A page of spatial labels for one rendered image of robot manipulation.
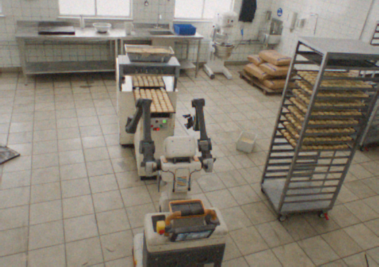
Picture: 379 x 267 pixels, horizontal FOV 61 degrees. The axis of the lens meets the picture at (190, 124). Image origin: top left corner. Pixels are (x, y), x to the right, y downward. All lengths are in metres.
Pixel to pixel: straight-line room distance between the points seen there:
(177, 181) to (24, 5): 5.20
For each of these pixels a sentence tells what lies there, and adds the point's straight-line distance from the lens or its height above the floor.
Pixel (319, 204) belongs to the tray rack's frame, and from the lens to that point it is 3.83.
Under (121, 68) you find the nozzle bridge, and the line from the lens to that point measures 3.87.
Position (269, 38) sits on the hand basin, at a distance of 7.75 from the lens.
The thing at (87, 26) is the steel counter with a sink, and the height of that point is 0.89.
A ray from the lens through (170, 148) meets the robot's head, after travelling 2.21.
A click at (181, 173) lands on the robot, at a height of 1.04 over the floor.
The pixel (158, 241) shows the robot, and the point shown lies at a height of 0.79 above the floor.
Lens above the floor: 2.41
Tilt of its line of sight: 28 degrees down
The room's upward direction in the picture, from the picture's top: 6 degrees clockwise
